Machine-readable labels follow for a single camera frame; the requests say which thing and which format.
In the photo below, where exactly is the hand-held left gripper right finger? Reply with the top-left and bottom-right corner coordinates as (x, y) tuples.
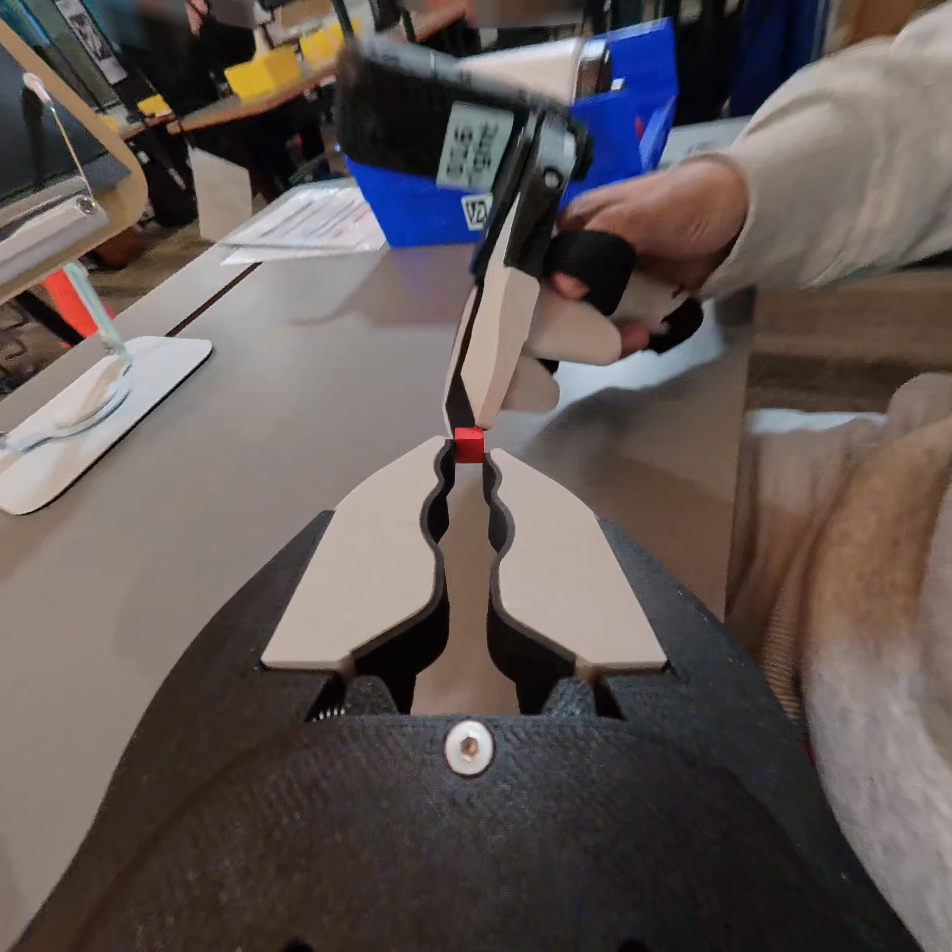
(485, 448), (668, 681)

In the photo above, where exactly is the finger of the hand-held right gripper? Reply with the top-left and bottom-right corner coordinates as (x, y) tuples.
(442, 286), (480, 436)
(473, 264), (542, 431)

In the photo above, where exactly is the wooden background table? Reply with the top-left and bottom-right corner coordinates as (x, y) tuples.
(165, 0), (477, 136)

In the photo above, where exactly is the small yellow box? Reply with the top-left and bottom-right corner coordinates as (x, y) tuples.
(297, 18), (354, 66)

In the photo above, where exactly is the large yellow box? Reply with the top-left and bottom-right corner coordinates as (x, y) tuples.
(223, 43), (300, 102)

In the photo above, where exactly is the person's light clothing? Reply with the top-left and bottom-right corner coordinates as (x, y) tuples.
(725, 372), (952, 952)

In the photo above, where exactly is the white box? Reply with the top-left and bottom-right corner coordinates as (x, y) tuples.
(188, 143), (255, 243)

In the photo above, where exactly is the person's right hand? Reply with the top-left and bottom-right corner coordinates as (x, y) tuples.
(550, 152), (751, 359)

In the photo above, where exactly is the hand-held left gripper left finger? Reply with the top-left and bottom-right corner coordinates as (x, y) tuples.
(260, 435), (452, 674)

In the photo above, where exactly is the blue plastic bin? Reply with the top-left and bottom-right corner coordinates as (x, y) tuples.
(346, 16), (679, 248)

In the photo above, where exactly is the white monitor stand base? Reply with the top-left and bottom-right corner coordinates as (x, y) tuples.
(0, 336), (214, 516)

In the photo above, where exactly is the white printed paper sheet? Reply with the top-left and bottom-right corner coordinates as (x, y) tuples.
(220, 182), (389, 266)

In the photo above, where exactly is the monitor with beige frame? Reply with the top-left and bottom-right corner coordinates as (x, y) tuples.
(0, 18), (150, 304)

